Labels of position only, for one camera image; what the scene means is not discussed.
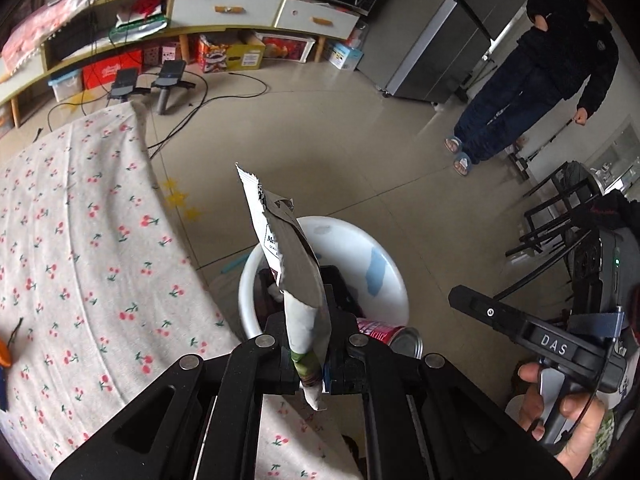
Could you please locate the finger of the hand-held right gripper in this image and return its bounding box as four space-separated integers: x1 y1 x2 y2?
448 285 538 346

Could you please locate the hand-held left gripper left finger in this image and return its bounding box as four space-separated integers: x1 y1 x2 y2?
50 312 301 480

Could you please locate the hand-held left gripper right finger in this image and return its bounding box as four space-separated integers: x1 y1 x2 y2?
324 310 571 480

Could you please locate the red milk can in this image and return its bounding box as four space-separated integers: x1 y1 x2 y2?
357 317 423 360

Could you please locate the white plastic bin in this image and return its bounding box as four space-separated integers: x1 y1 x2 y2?
238 216 411 343

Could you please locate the white wrapper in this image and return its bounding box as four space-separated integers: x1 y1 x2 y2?
235 162 333 413

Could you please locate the person's right hand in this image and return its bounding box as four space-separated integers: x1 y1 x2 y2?
515 360 608 478

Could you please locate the teal stick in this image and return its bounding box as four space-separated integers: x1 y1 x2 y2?
222 252 249 275

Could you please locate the black chair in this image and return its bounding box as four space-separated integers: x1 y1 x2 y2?
492 160 601 306

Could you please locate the cherry print tablecloth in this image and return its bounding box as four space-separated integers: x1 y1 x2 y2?
0 100 361 480

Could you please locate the small orange object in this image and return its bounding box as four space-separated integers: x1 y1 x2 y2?
0 317 25 367

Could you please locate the grey refrigerator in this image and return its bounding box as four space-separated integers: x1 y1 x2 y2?
357 0 543 103

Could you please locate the blue white box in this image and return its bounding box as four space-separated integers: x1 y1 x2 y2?
324 41 363 71

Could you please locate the black floor device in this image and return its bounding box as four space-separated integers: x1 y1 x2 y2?
150 60 196 116
107 67 151 106

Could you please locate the colourful cardboard box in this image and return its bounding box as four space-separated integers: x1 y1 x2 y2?
196 34 266 73

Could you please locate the white crate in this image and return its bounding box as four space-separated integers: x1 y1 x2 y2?
255 32 318 63

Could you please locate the red cardboard box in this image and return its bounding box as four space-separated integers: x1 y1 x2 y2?
81 50 145 92

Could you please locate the clear box blue lid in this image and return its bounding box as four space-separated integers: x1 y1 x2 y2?
48 71 83 103

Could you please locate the wooden TV cabinet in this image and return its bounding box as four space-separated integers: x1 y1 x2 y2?
0 0 366 126

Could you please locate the white bag green trim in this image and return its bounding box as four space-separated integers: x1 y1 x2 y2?
109 0 168 43

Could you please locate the black media box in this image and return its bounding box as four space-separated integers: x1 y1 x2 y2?
47 17 113 61

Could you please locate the pink cloth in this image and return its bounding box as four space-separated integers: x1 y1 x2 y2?
0 0 196 68

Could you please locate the black floor cable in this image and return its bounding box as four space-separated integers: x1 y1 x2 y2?
47 72 271 156

